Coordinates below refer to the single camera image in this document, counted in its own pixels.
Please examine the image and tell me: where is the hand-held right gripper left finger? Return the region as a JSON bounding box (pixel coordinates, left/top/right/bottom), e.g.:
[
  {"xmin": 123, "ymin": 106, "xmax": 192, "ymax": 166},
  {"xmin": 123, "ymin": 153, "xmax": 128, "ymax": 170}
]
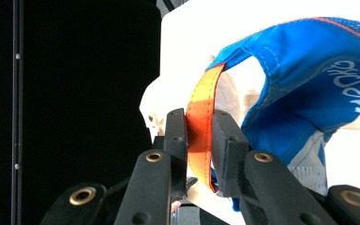
[{"xmin": 113, "ymin": 107, "xmax": 190, "ymax": 225}]

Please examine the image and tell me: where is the blue cap with orange strap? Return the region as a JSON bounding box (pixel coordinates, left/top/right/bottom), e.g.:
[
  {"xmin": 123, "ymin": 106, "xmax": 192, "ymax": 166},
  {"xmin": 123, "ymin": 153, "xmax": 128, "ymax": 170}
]
[{"xmin": 186, "ymin": 17, "xmax": 360, "ymax": 211}]

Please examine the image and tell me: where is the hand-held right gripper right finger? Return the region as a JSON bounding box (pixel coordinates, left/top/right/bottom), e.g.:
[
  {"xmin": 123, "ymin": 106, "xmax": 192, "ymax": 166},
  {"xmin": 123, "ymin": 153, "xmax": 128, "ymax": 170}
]
[{"xmin": 211, "ymin": 109, "xmax": 338, "ymax": 225}]

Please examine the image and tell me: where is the thin metal pole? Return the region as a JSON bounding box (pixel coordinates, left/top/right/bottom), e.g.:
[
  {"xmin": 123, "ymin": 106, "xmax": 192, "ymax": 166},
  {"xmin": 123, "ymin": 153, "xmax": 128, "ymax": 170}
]
[{"xmin": 10, "ymin": 0, "xmax": 24, "ymax": 225}]

